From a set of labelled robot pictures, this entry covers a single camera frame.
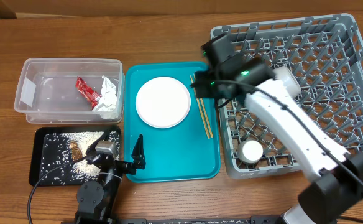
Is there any brown food piece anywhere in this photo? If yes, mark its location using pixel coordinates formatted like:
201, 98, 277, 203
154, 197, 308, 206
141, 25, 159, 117
70, 140, 83, 161

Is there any black tray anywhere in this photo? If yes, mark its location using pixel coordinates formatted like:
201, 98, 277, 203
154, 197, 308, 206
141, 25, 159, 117
29, 125, 121, 186

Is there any wooden chopstick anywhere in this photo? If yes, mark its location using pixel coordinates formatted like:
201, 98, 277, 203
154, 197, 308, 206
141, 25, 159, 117
193, 89, 213, 138
190, 74, 211, 139

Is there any white rice pile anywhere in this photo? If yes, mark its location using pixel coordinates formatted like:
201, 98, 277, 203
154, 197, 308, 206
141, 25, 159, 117
39, 131, 103, 186

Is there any grey dishwasher rack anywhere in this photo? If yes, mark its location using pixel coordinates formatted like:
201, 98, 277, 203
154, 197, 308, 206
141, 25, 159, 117
211, 14, 363, 179

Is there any red snack wrapper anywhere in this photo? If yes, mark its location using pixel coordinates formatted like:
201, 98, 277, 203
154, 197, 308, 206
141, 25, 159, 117
75, 77, 101, 109

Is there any white tissue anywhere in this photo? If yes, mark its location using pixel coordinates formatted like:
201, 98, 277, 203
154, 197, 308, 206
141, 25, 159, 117
92, 76, 117, 119

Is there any grey bowl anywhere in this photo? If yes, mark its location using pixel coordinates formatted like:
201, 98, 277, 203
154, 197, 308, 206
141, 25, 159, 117
273, 66, 301, 98

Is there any white cup in rack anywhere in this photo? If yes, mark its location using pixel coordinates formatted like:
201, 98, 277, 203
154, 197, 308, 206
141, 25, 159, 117
237, 140, 264, 164

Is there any teal plastic tray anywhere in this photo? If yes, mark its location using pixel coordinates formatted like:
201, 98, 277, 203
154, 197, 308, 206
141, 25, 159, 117
124, 62, 221, 183

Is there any clear plastic bin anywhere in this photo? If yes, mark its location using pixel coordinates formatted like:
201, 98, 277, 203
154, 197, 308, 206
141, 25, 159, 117
14, 58, 125, 124

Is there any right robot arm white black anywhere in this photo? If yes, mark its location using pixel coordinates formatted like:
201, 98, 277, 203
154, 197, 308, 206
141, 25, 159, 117
191, 34, 363, 223

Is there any large white pink plate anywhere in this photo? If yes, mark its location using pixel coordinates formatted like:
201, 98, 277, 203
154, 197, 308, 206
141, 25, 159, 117
136, 77, 191, 129

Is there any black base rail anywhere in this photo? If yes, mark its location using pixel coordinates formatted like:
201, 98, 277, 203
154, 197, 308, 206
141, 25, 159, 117
116, 215, 285, 224

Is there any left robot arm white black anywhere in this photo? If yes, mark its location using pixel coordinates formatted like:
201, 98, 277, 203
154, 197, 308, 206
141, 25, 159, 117
74, 134, 146, 223

